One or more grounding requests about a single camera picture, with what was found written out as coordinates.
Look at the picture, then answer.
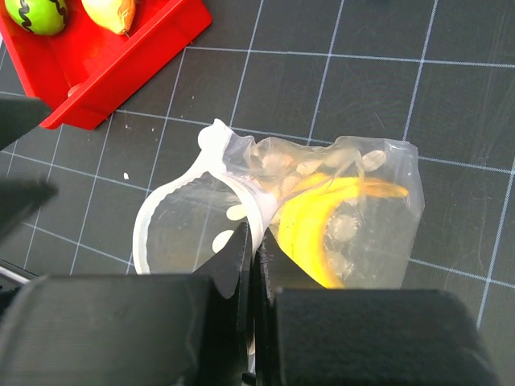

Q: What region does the black grid mat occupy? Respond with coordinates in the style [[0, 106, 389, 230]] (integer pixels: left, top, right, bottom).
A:
[[1, 1, 514, 383]]

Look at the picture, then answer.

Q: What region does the polka dot zip bag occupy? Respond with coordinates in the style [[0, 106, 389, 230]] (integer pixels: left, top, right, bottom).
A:
[[132, 120, 425, 288]]

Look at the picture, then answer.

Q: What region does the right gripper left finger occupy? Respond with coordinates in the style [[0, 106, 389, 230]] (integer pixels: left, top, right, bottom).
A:
[[1, 223, 252, 385]]

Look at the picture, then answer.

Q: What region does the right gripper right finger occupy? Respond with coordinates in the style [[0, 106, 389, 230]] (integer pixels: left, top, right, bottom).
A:
[[253, 239, 497, 385]]

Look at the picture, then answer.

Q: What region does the yellow banana bunch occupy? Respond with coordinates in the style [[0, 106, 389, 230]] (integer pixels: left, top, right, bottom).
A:
[[276, 173, 409, 289]]

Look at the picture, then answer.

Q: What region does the small striped watermelon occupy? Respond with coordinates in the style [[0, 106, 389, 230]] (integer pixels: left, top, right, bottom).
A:
[[4, 0, 68, 36]]

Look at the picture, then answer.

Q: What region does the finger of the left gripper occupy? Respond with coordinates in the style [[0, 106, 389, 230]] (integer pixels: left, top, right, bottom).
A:
[[0, 96, 52, 150], [1, 177, 59, 241]]

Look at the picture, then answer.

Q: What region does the yellow orange round fruit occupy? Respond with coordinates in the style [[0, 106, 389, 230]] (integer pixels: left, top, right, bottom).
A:
[[81, 0, 137, 35]]

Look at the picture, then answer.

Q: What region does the red plastic tray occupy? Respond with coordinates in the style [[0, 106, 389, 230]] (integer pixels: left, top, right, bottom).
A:
[[1, 1, 212, 129]]

